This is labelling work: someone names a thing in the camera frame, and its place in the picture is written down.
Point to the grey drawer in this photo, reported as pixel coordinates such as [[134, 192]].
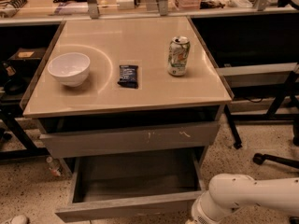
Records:
[[134, 184], [126, 140]]

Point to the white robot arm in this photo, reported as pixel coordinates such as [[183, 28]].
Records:
[[228, 194]]

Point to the grey top drawer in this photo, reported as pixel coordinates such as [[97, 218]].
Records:
[[126, 140]]

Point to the grey drawer cabinet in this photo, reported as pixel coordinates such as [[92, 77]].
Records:
[[135, 103]]

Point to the black office chair base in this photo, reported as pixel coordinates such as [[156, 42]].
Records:
[[259, 159]]

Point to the dark blue snack packet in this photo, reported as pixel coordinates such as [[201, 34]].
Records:
[[128, 76]]

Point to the green white soda can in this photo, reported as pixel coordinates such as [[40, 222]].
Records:
[[178, 55]]

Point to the white shoe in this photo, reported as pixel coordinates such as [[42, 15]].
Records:
[[20, 219]]

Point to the white ceramic bowl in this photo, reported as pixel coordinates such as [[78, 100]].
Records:
[[70, 69]]

